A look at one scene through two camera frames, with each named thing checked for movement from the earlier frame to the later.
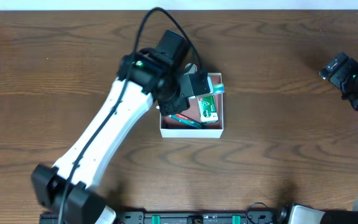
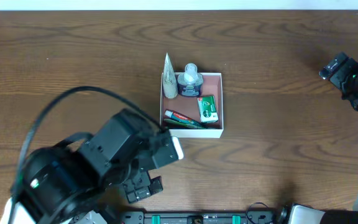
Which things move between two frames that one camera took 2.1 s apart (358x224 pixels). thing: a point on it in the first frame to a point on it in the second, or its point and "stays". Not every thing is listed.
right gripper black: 337,72 stays
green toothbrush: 218,89 to 188,124
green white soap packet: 208,111 stays
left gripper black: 175,106 to 141,187
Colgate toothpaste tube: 186,119 stays
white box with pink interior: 169,127 stays
